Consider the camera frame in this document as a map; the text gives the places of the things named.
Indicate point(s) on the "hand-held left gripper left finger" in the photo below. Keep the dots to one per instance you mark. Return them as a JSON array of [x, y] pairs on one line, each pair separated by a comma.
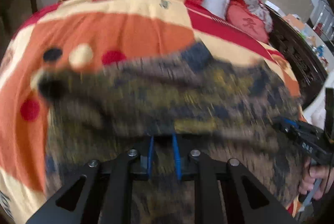
[[150, 158]]

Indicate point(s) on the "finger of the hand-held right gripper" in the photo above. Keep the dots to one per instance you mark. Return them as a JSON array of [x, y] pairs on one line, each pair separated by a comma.
[[287, 126]]

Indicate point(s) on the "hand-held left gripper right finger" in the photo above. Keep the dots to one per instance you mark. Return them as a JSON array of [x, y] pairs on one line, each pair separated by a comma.
[[177, 158]]

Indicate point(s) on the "dark blue floral shirt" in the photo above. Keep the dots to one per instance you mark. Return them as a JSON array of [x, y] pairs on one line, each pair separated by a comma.
[[156, 98]]

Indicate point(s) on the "person's right hand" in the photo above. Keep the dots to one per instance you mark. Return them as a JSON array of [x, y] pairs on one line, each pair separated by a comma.
[[317, 177]]

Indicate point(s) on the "white upholstered chair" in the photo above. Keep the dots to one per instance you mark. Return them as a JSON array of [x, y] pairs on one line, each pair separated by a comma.
[[315, 106]]

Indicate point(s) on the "dark carved wooden headboard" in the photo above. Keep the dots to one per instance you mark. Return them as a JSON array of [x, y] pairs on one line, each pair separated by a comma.
[[292, 51]]

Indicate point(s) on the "pile of colourful packets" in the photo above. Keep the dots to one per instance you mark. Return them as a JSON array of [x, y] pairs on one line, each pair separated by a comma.
[[310, 41]]

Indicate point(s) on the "metal rack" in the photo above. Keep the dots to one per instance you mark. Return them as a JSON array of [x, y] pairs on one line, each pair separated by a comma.
[[325, 17]]

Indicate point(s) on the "orange printed blanket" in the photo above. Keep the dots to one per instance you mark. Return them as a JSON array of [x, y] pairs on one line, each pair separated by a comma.
[[104, 31]]

